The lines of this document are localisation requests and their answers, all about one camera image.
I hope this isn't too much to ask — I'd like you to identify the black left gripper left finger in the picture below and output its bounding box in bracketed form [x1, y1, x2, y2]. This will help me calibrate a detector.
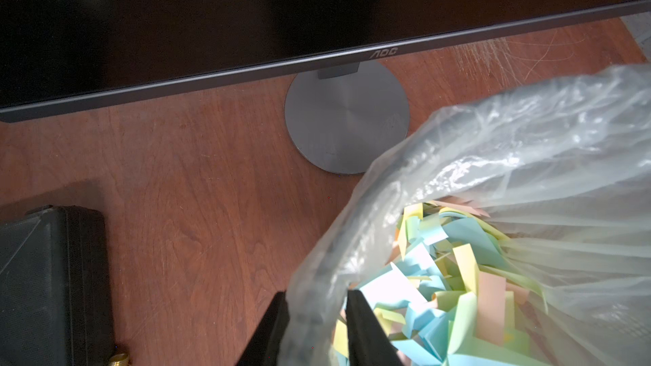
[236, 291, 289, 366]

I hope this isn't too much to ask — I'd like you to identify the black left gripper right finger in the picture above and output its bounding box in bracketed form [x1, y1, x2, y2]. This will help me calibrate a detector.
[346, 290, 402, 366]

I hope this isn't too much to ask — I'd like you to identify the pile of discarded sticky notes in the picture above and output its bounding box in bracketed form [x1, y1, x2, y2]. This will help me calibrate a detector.
[331, 197, 558, 365]

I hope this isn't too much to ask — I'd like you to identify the grey round monitor stand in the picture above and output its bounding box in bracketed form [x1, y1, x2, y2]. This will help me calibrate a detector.
[284, 61, 410, 175]

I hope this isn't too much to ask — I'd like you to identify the black flat monitor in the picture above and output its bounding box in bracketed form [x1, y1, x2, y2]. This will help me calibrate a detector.
[1, 0, 650, 122]

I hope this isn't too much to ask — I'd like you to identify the black plastic case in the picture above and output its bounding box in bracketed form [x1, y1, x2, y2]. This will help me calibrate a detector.
[1, 206, 115, 365]

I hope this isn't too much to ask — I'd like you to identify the clear plastic bin liner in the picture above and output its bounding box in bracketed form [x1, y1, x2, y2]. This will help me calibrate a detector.
[278, 64, 650, 365]

